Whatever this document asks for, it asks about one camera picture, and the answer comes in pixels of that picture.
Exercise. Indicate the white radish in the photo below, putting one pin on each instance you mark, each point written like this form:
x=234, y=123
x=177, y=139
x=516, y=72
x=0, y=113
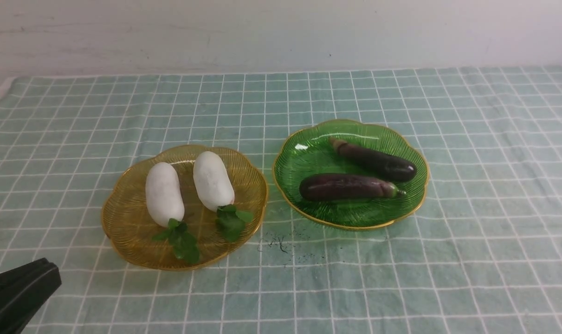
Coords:
x=216, y=193
x=165, y=206

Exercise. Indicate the purple eggplant green stem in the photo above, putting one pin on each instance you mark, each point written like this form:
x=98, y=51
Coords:
x=326, y=187

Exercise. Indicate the dark eggplant brown stem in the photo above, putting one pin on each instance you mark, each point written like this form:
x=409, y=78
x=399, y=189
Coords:
x=385, y=166

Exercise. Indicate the green checkered tablecloth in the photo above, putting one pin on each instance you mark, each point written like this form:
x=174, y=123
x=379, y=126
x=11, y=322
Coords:
x=483, y=255

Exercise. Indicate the green plastic plate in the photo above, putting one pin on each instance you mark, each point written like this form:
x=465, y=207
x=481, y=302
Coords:
x=307, y=152

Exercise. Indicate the amber plastic plate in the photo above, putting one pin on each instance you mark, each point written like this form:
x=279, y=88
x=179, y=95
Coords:
x=126, y=220

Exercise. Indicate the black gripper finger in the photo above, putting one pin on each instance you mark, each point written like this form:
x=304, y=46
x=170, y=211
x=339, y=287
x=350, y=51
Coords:
x=23, y=291

